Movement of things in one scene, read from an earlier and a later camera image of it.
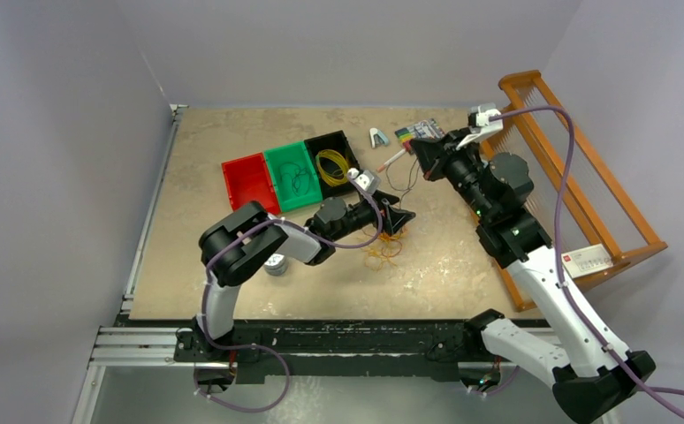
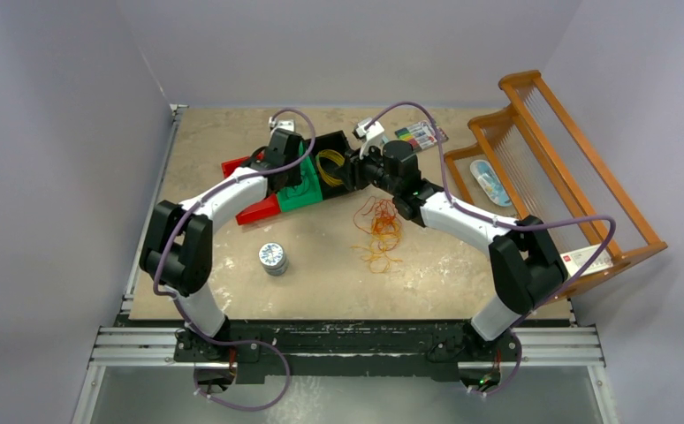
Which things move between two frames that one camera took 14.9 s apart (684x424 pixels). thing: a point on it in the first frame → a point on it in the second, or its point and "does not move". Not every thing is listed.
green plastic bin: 294,177 does not move
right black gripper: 429,151 → 354,166
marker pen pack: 426,130 does not move
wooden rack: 582,213 does not move
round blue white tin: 276,265 does not move
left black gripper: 396,217 → 294,180
